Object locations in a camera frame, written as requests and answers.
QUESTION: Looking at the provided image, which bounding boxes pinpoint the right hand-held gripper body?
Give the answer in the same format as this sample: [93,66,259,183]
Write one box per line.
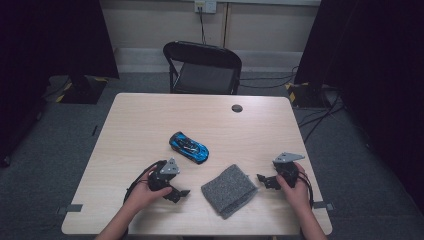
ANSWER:
[272,152,306,188]

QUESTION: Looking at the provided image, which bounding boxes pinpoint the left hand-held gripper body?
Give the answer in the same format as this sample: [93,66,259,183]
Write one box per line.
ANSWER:
[148,157,181,193]

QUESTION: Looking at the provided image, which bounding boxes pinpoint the blue toy car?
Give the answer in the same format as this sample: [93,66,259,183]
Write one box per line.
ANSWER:
[168,130,211,165]

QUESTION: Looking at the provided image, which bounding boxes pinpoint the grey cloth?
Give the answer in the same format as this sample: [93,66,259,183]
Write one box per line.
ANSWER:
[200,163,259,220]

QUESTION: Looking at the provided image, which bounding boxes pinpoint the person's right hand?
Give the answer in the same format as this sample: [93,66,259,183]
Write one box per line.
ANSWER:
[275,162,312,215]

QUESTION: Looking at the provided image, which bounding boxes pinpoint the person's left hand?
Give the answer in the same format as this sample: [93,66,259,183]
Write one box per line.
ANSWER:
[127,165,173,212]

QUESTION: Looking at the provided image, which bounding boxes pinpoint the grey tape strip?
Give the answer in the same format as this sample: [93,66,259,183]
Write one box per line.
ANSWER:
[56,203,84,216]
[312,200,335,212]

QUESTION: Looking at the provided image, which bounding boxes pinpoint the black stand base yellow tape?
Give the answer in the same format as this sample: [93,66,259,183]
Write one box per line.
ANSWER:
[285,81,332,110]
[55,74,110,105]

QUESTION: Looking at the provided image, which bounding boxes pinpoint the black folding chair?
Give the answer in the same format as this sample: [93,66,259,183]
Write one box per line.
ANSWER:
[162,40,243,96]

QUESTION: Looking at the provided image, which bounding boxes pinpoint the wide dark curtain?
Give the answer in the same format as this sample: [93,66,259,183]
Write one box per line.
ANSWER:
[0,0,120,168]

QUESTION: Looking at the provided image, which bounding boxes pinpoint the right hand-held gripper black cable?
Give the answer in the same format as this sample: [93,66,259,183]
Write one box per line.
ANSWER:
[297,170,315,210]

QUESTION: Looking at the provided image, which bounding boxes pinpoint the hand-held gripper black cable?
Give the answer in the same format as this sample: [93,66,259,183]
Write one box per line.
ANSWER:
[297,170,315,210]
[123,159,168,205]

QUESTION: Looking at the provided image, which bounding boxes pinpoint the left hand-held gripper black cable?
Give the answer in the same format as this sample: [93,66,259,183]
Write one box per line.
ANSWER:
[123,159,168,205]

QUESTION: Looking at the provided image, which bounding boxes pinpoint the black floor cable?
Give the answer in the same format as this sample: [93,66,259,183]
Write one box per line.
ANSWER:
[239,65,299,82]
[302,90,342,145]
[297,96,345,129]
[238,78,295,90]

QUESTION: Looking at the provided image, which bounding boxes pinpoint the black socket cable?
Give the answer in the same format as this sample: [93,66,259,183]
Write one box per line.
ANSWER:
[198,7,207,45]

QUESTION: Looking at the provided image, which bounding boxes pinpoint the white wall socket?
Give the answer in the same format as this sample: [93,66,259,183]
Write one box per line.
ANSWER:
[194,0,218,15]

